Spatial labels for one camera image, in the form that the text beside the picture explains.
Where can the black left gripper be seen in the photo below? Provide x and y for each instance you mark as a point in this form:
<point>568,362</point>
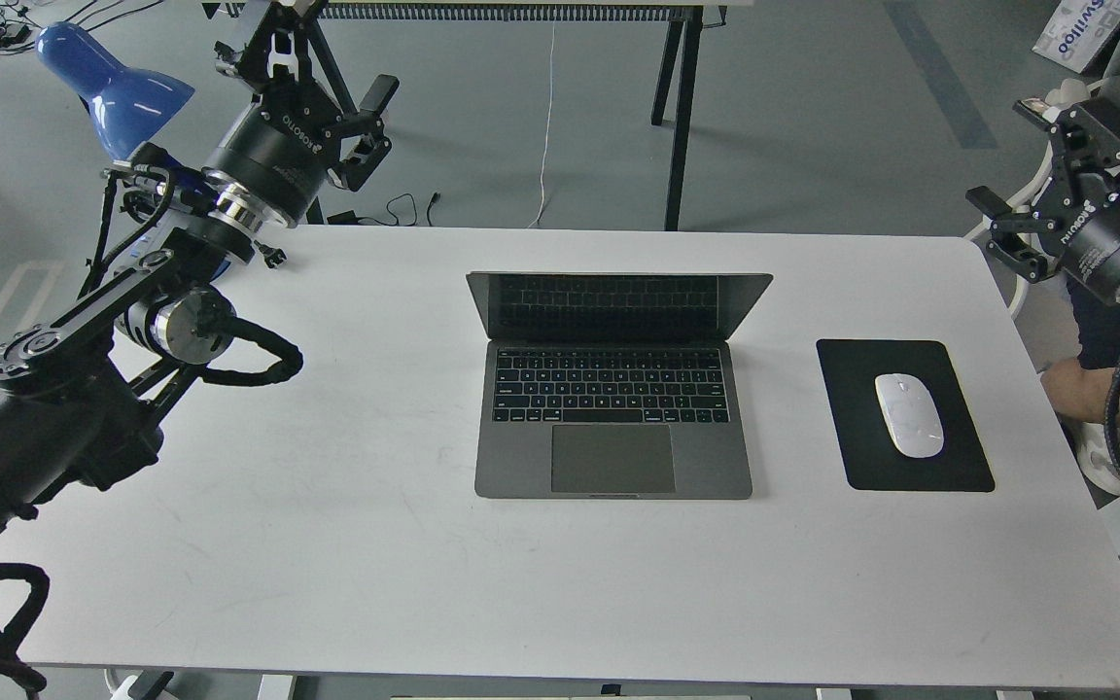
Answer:
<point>294,131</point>

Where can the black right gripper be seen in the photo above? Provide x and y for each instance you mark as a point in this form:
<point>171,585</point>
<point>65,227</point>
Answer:
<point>1072,218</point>

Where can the grey laptop computer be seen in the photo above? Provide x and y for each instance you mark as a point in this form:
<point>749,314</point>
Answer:
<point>612,385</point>

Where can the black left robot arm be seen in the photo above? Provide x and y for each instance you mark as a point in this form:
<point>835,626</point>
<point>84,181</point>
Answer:
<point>82,398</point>

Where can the white cardboard box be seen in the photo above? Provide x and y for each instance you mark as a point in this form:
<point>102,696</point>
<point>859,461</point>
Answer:
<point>1077,32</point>

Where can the blue desk lamp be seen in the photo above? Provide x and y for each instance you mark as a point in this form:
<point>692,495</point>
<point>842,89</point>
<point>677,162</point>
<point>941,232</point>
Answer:
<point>127,106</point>

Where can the seated person in shorts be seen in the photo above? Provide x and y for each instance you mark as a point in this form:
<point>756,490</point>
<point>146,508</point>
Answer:
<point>1084,390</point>

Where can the white computer mouse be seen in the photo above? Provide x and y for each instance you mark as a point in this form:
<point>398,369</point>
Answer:
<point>910,415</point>

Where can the black mouse pad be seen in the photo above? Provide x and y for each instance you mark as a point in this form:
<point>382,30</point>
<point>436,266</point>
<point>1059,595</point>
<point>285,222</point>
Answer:
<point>871,461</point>

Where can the black background table frame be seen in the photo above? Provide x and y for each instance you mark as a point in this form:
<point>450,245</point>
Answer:
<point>527,115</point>

